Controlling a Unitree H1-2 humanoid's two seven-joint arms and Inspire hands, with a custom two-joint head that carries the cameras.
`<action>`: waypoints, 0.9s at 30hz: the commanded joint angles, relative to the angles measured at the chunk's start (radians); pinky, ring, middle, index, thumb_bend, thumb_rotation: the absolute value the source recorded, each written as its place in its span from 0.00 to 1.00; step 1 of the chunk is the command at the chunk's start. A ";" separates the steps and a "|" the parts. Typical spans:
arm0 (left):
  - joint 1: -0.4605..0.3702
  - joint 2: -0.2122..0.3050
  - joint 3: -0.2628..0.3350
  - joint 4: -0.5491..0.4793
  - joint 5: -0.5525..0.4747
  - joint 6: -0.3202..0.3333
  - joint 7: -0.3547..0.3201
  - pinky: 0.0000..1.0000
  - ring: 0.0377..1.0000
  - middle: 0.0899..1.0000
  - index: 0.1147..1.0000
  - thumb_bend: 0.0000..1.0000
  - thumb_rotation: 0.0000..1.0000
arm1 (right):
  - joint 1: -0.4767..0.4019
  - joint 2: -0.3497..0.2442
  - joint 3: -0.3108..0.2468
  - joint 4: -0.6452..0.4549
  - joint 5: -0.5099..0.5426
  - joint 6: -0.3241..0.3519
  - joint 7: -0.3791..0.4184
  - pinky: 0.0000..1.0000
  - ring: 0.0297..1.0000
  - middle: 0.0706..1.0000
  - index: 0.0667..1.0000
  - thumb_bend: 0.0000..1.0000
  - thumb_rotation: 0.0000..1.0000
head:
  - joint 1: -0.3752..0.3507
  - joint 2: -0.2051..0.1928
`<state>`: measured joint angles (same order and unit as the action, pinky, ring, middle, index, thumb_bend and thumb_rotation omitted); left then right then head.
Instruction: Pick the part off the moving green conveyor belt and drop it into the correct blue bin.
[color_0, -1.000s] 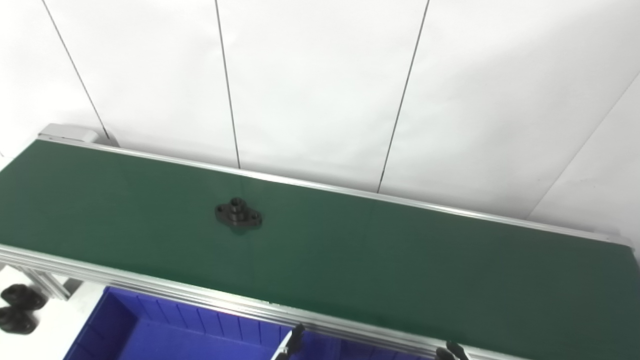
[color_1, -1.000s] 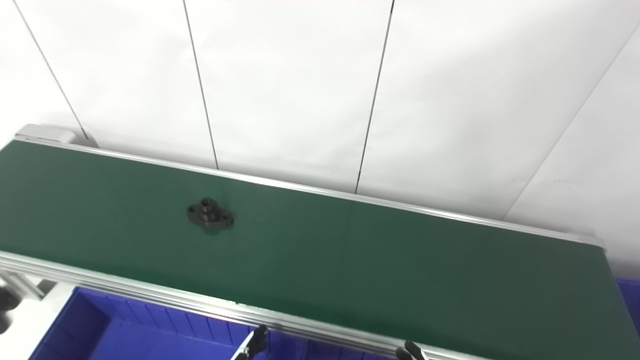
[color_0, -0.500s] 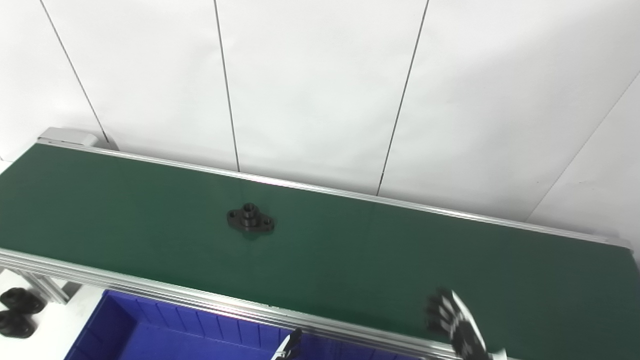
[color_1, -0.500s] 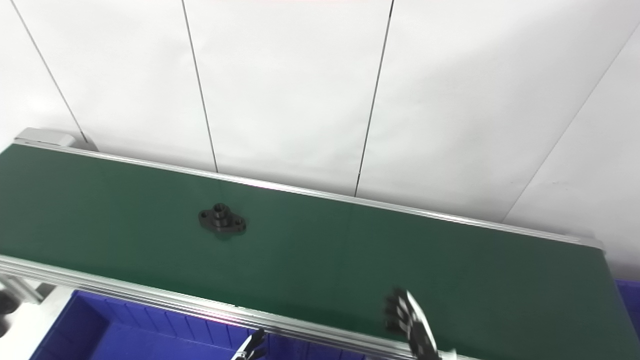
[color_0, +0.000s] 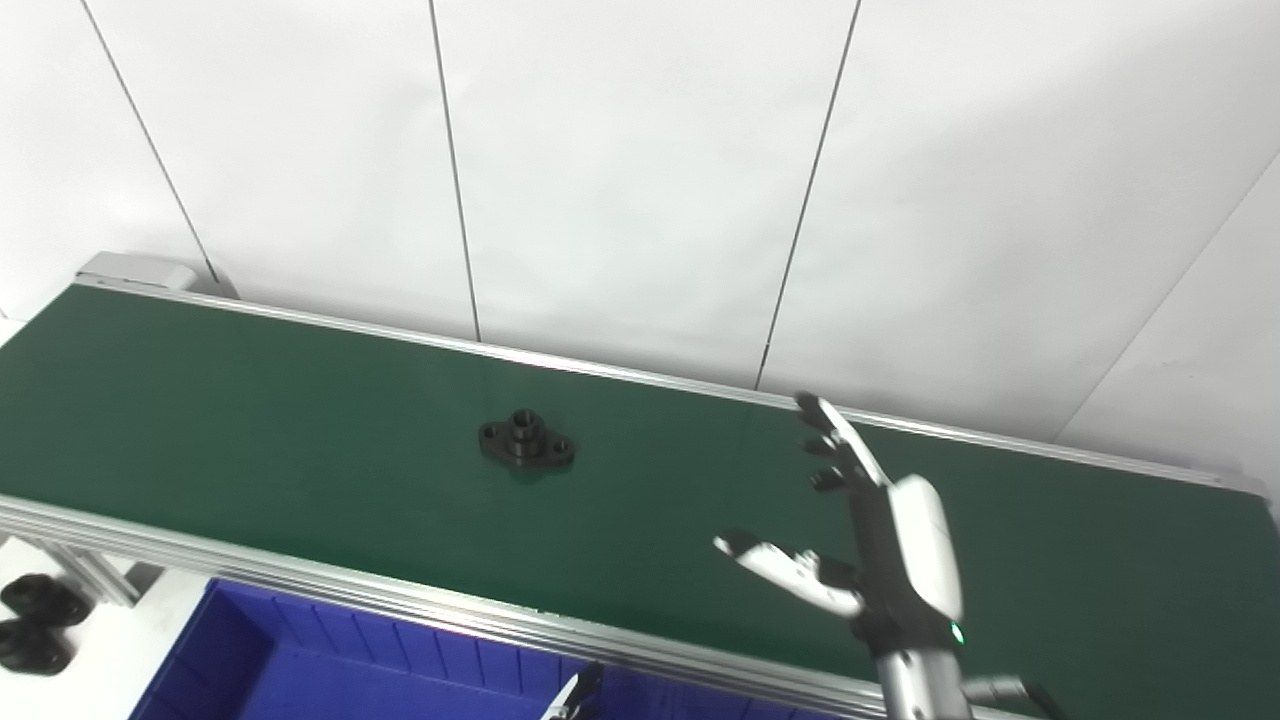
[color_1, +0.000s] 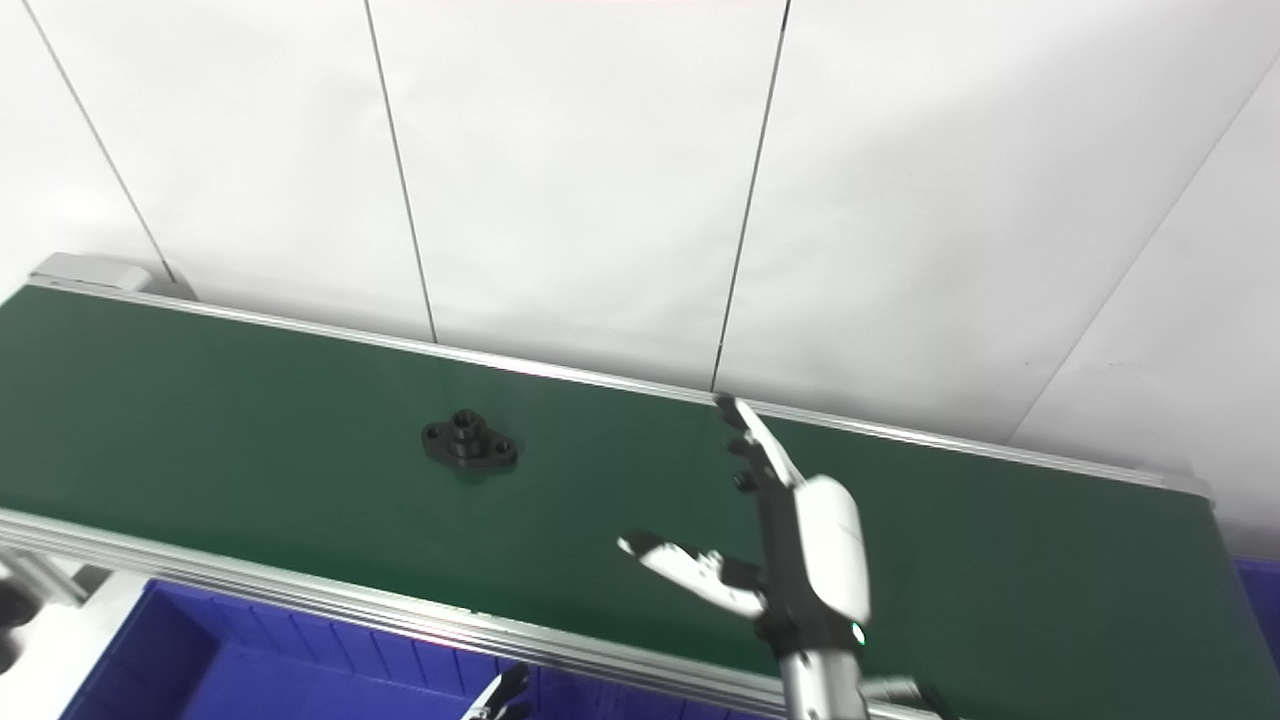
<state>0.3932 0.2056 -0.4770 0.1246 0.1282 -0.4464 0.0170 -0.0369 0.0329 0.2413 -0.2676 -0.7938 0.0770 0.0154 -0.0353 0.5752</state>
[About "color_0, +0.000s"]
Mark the green conveyor belt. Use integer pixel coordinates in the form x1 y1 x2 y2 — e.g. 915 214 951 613
0 285 1280 720
0 274 1273 720

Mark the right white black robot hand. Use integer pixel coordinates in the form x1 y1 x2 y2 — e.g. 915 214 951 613
712 391 967 657

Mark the grey conveyor end housing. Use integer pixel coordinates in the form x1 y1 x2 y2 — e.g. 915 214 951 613
76 251 237 300

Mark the aluminium conveyor leg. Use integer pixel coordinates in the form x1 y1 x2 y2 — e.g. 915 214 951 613
15 538 166 609

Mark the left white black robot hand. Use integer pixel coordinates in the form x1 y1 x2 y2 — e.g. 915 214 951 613
540 661 607 720

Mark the black spare part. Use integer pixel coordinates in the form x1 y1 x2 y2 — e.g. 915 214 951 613
0 618 75 678
0 572 93 628

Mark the black flanged metal part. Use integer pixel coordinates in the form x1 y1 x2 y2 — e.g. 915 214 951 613
478 408 577 472

